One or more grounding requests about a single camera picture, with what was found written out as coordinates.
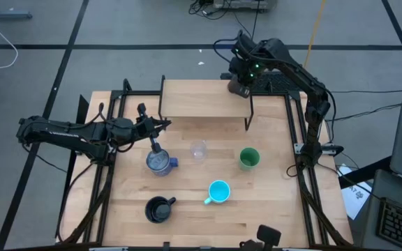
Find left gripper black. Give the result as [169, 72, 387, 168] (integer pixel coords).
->
[131, 102, 172, 153]

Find purple steel mug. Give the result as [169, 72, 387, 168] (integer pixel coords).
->
[145, 148, 179, 177]

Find clear glass cup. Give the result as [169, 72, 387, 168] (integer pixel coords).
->
[189, 139, 209, 164]

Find dark blue enamel mug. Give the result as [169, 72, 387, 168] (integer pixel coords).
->
[144, 196, 177, 225]

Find green plastic cup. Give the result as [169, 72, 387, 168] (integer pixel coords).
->
[239, 146, 261, 172]

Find turquoise mug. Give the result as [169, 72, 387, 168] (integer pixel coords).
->
[203, 179, 231, 206]

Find wooden shelf black metal legs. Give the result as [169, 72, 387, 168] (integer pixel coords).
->
[158, 75, 254, 132]

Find grey power strip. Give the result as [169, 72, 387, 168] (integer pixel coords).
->
[213, 0, 270, 10]

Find white paper sheet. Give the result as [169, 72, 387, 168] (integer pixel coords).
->
[336, 164, 373, 220]

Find grey desk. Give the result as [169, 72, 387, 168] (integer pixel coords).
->
[361, 169, 402, 251]

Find grey desk leg base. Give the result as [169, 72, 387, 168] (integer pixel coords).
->
[0, 0, 33, 21]

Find black keyboard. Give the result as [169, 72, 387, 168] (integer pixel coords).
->
[376, 198, 402, 251]

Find black metal table frame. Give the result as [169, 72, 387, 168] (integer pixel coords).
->
[56, 78, 354, 251]

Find yellow cable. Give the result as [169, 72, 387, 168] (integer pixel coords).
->
[304, 0, 327, 69]

